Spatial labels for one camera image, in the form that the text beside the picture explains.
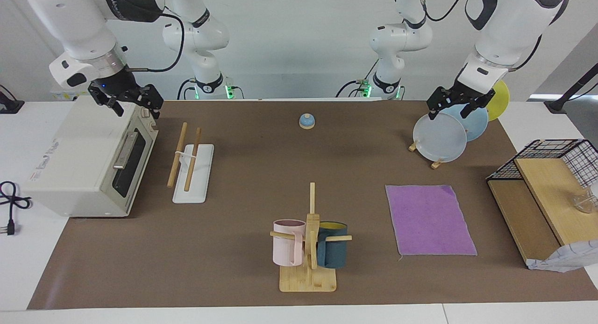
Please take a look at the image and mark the brown table mat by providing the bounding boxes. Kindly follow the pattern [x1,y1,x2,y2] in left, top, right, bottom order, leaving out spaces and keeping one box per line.
[27,100,598,310]

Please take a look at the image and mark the wooden shelf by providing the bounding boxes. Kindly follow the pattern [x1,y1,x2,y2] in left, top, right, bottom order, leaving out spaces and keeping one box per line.
[486,157,598,265]

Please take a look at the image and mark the white towel rack wooden rods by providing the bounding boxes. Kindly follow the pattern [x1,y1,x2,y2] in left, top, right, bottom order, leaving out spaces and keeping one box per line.
[167,122,214,204]

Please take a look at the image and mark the black desk mount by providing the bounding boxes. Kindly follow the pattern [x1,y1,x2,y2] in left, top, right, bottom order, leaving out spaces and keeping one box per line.
[0,85,25,114]

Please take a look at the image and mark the yellow plate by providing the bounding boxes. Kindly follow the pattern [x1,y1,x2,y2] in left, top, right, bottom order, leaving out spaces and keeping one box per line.
[486,80,510,122]

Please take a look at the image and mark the pink mug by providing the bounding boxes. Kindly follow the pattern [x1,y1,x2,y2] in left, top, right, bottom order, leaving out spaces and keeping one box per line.
[273,219,306,267]

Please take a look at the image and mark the purple and grey towel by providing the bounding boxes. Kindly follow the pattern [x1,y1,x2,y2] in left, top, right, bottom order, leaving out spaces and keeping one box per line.
[385,184,478,257]

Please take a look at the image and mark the clear glass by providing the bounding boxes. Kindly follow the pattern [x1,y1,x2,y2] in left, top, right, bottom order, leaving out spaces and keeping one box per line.
[571,184,598,214]

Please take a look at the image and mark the beige toaster oven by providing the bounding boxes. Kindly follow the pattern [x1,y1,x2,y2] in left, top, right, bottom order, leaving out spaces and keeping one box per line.
[23,95,158,218]

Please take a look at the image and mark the white patterned cloth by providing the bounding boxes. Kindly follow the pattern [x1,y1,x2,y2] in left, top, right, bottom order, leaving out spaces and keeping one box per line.
[527,239,598,273]

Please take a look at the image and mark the dark teal mug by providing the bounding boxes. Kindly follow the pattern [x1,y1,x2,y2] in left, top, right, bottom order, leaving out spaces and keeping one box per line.
[317,221,348,269]

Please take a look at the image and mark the black power cable with plug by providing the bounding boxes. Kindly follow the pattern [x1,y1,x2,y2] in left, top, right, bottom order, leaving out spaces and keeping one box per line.
[0,181,32,236]

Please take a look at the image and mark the wooden plate rack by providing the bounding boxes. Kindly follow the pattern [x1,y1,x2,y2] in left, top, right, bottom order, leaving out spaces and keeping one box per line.
[408,140,444,170]

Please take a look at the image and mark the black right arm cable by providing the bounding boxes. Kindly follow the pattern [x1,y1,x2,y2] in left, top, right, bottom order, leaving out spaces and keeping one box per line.
[126,11,185,73]

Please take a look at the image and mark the wooden mug tree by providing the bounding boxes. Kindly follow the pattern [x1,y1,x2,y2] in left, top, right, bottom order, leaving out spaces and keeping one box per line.
[270,183,352,293]

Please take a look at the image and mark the black clamp stand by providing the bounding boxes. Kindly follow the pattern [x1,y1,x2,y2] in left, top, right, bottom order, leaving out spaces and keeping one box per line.
[544,63,598,113]

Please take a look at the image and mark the grey plate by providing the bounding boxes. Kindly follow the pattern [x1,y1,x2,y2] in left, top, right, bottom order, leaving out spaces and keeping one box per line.
[413,113,468,163]

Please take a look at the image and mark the light blue plate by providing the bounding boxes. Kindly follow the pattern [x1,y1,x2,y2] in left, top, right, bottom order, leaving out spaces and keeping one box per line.
[444,105,489,142]

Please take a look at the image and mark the black wire basket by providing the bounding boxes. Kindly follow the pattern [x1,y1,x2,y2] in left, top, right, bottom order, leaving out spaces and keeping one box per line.
[486,139,598,189]

